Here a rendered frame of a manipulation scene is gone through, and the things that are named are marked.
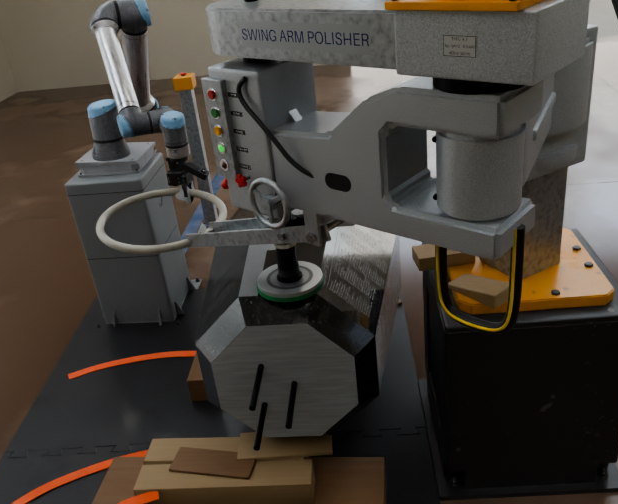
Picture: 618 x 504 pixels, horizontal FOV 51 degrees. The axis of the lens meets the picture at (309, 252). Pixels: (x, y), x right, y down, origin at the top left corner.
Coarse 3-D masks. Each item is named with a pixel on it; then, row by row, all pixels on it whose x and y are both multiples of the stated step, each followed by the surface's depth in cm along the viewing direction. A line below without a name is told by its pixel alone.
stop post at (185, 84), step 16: (176, 80) 405; (192, 80) 407; (192, 96) 412; (192, 112) 417; (192, 128) 422; (192, 144) 427; (208, 176) 440; (208, 192) 443; (208, 208) 448; (208, 224) 454
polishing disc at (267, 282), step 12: (276, 264) 219; (300, 264) 217; (312, 264) 216; (264, 276) 213; (276, 276) 212; (312, 276) 209; (264, 288) 206; (276, 288) 205; (288, 288) 204; (300, 288) 204; (312, 288) 204
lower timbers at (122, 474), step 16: (112, 464) 251; (128, 464) 250; (320, 464) 240; (336, 464) 239; (352, 464) 238; (368, 464) 238; (384, 464) 237; (112, 480) 244; (128, 480) 243; (320, 480) 233; (336, 480) 233; (352, 480) 232; (368, 480) 231; (384, 480) 231; (96, 496) 238; (112, 496) 237; (128, 496) 236; (320, 496) 227; (336, 496) 226; (352, 496) 226; (368, 496) 225; (384, 496) 225
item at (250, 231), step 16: (224, 224) 231; (240, 224) 224; (256, 224) 219; (320, 224) 182; (336, 224) 187; (352, 224) 189; (192, 240) 228; (208, 240) 222; (224, 240) 215; (240, 240) 209; (256, 240) 204; (272, 240) 198; (288, 240) 193; (304, 240) 189
